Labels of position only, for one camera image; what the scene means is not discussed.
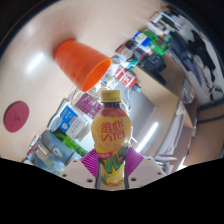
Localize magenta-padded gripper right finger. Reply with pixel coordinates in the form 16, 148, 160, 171
124, 146, 167, 188

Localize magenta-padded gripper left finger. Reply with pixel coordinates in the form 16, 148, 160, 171
61, 148, 101, 190

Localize yellow tea drink bottle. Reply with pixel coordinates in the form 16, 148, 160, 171
90, 89, 133, 188

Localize dark green glass bottle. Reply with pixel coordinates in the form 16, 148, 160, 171
53, 130, 84, 154

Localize white under-shelf light bar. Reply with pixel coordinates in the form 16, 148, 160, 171
135, 121, 160, 154

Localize blue and white box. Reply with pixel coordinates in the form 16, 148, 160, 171
59, 104, 89, 140

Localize pink carton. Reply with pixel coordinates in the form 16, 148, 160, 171
73, 92, 104, 120

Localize flat round red coaster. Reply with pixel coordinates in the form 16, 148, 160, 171
3, 101, 30, 133

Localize red and white can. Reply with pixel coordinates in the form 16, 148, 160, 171
114, 64, 138, 89

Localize orange plastic cup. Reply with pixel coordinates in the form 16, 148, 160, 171
54, 39, 113, 93

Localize green plastic container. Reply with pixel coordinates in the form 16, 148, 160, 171
143, 29, 170, 56

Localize dark hanging clothes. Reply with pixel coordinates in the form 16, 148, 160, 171
168, 19, 224, 101

